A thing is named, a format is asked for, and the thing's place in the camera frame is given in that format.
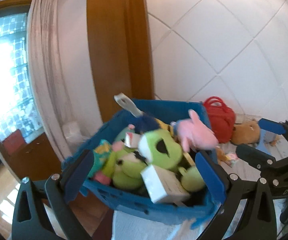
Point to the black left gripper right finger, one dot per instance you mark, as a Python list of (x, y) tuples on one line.
[(258, 218)]

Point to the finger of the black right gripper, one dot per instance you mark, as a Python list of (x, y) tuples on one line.
[(279, 128), (258, 159)]

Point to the pink pig plush blue shirt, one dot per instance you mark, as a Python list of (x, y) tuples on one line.
[(193, 134)]

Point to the light green plush ball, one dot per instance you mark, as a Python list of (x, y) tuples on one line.
[(191, 179)]

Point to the red toy suitcase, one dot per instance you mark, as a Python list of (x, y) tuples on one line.
[(221, 117)]

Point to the large brown plush dog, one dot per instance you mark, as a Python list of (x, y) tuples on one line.
[(250, 133)]

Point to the white red medicine box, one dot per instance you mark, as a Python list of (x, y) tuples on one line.
[(163, 186)]

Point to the pastel tissue packet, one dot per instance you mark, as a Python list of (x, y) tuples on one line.
[(231, 159)]

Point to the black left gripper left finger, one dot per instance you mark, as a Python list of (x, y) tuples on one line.
[(30, 220)]

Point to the white curtain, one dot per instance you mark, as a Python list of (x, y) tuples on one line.
[(60, 72)]

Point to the teal yellow wet wipes pack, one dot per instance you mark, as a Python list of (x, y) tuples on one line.
[(101, 154)]

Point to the blue plastic crate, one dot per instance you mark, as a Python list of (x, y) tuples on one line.
[(199, 205)]

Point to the wooden door frame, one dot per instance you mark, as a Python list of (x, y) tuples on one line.
[(120, 51)]

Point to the window with grid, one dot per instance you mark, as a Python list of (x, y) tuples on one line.
[(17, 107)]

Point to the small brown plush bear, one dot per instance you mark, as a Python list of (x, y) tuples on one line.
[(221, 155)]

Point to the blue feather duster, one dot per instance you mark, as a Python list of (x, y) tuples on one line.
[(142, 121)]

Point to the green frog plush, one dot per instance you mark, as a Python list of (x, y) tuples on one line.
[(154, 148)]

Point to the pink pig plush green shirt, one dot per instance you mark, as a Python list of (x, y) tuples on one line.
[(105, 175)]

